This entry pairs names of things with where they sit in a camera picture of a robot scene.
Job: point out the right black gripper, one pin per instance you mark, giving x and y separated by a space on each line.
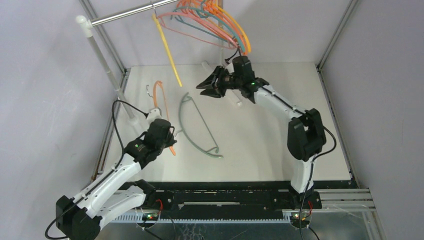
224 82

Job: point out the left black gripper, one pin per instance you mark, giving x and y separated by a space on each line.
170 140

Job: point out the light orange wire-hook hanger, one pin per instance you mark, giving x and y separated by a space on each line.
159 100

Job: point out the pink wire-hook hanger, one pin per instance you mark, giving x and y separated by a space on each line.
212 27

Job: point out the teal plastic hanger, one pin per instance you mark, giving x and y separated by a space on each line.
212 30

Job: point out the orange plastic hanger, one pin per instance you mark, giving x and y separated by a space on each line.
232 30
218 23

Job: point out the yellow-orange plastic hanger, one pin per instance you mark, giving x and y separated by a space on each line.
243 40

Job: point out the pale yellow wire-hook hanger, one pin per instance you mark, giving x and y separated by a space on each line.
165 45

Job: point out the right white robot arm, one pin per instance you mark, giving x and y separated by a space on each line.
305 130

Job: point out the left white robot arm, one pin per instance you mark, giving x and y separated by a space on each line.
84 215

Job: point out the left small circuit board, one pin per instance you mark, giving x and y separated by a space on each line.
149 217

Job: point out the small circuit board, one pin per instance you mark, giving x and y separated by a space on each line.
298 217
149 217

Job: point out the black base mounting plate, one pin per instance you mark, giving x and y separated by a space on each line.
244 200

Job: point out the right small circuit board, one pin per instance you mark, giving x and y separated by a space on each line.
298 217

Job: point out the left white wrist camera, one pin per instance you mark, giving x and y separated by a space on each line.
153 114

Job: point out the grey-green wire-hook hanger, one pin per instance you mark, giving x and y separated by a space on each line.
194 127

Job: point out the white clothes rack frame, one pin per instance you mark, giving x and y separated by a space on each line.
130 35

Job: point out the aluminium rail frame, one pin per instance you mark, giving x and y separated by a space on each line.
354 200

